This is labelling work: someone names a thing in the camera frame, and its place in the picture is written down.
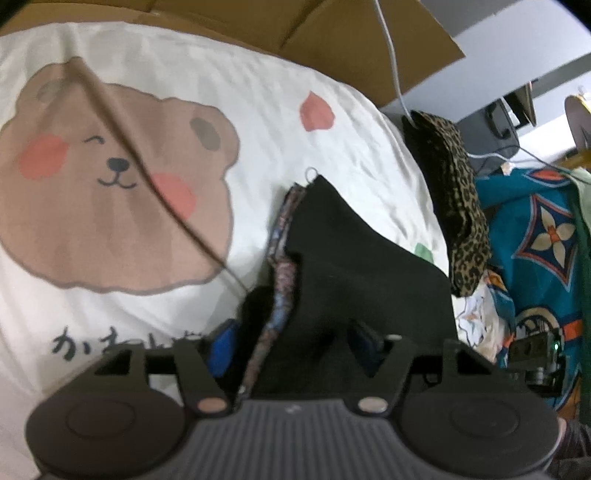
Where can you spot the brown cardboard sheet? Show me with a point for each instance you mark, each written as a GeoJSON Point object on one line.
{"type": "Point", "coordinates": [332, 46]}

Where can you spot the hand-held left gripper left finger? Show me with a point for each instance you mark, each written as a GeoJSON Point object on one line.
{"type": "Point", "coordinates": [222, 346]}

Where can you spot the green cloth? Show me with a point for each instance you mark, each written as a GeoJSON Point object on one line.
{"type": "Point", "coordinates": [582, 240]}

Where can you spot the grey office chair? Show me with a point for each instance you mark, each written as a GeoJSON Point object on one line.
{"type": "Point", "coordinates": [480, 138]}

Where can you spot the teal printed cloth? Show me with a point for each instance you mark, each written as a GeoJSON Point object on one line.
{"type": "Point", "coordinates": [508, 217]}

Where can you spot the black jacket with patterned lining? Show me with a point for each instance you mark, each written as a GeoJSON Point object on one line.
{"type": "Point", "coordinates": [369, 277]}

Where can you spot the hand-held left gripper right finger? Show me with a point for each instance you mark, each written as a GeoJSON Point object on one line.
{"type": "Point", "coordinates": [367, 346]}

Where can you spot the leopard print cloth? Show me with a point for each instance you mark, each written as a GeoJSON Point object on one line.
{"type": "Point", "coordinates": [466, 221]}

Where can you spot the cream bear printed blanket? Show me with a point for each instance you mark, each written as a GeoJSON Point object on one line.
{"type": "Point", "coordinates": [277, 115]}

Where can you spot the dark flat panel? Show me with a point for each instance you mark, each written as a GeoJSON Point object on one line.
{"type": "Point", "coordinates": [525, 104]}

